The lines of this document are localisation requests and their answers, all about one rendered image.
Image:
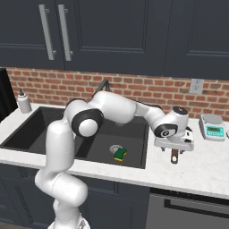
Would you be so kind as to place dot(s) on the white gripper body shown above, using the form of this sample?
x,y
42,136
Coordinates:
x,y
176,145

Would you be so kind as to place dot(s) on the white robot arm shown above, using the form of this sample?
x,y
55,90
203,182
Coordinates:
x,y
61,140

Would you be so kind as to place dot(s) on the green and yellow sponge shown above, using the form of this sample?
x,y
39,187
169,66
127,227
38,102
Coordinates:
x,y
120,154

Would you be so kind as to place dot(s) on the grey sink drain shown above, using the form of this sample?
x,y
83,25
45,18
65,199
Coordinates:
x,y
114,148

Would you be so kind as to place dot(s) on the black sink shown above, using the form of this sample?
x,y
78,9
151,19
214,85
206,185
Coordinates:
x,y
32,131

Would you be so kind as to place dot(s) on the white kitchen scale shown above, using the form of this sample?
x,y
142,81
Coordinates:
x,y
212,126

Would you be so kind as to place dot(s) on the grey dishwasher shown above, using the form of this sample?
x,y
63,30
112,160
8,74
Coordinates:
x,y
184,213

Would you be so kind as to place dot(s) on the dark lower cupboard door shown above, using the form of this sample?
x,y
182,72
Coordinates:
x,y
119,208
18,199

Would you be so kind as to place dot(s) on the dark cupboard door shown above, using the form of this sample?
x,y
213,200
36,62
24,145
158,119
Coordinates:
x,y
21,29
18,199
199,35
119,208
116,32

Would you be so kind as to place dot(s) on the black tap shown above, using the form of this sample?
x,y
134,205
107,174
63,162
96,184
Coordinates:
x,y
104,84

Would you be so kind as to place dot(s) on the white soap dispenser bottle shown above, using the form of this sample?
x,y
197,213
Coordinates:
x,y
24,103

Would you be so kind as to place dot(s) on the black appliance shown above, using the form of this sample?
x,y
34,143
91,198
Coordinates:
x,y
6,92

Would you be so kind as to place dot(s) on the white wall socket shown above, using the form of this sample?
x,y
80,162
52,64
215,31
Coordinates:
x,y
196,86

